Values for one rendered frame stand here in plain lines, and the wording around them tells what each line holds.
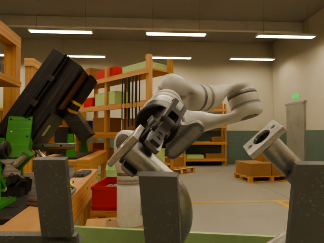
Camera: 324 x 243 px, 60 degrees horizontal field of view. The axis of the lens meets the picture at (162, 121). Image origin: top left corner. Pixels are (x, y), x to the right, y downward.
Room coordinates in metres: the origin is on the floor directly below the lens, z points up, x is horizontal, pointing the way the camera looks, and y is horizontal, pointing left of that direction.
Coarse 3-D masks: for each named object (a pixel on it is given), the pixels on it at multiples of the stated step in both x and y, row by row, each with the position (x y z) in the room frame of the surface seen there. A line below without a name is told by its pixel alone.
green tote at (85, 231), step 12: (84, 228) 0.70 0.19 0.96; (96, 228) 0.69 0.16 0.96; (108, 228) 0.69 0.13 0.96; (120, 228) 0.69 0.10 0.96; (84, 240) 0.70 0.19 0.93; (96, 240) 0.69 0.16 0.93; (108, 240) 0.69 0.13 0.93; (120, 240) 0.68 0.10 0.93; (132, 240) 0.68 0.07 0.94; (144, 240) 0.68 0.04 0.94; (192, 240) 0.66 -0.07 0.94; (204, 240) 0.66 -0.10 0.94; (216, 240) 0.65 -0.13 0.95; (228, 240) 0.65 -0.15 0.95; (240, 240) 0.64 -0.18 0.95; (252, 240) 0.64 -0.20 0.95; (264, 240) 0.64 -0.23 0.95
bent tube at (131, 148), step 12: (132, 144) 0.34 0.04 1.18; (120, 156) 0.35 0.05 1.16; (132, 156) 0.35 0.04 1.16; (144, 156) 0.35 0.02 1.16; (144, 168) 0.35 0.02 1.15; (156, 168) 0.36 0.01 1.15; (168, 168) 0.37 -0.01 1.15; (180, 180) 0.37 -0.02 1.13; (180, 192) 0.36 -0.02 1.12; (180, 204) 0.37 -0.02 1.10; (180, 216) 0.37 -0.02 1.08; (192, 216) 0.38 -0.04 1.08
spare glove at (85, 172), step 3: (78, 171) 1.93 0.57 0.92; (81, 171) 1.93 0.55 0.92; (84, 171) 1.93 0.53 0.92; (87, 171) 1.93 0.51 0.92; (90, 171) 1.96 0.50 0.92; (75, 174) 1.83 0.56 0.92; (78, 174) 1.85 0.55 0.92; (81, 174) 1.84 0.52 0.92; (84, 174) 1.83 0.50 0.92; (87, 174) 1.90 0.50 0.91
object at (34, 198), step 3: (27, 198) 1.14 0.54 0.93; (30, 198) 1.13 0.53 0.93; (33, 198) 1.13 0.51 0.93; (36, 198) 1.13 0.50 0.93; (30, 201) 1.13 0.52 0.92; (33, 201) 1.12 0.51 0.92; (36, 201) 1.12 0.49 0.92; (27, 204) 1.13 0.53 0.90; (30, 204) 1.12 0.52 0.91; (33, 204) 1.11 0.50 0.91; (36, 204) 1.11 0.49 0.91
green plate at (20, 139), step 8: (8, 120) 1.40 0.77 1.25; (16, 120) 1.40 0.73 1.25; (24, 120) 1.41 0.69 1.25; (32, 120) 1.42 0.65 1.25; (8, 128) 1.39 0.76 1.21; (16, 128) 1.39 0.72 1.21; (24, 128) 1.39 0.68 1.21; (8, 136) 1.38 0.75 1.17; (16, 136) 1.38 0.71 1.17; (24, 136) 1.38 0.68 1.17; (16, 144) 1.37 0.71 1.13; (24, 144) 1.37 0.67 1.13; (32, 144) 1.46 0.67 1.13; (16, 152) 1.36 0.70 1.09
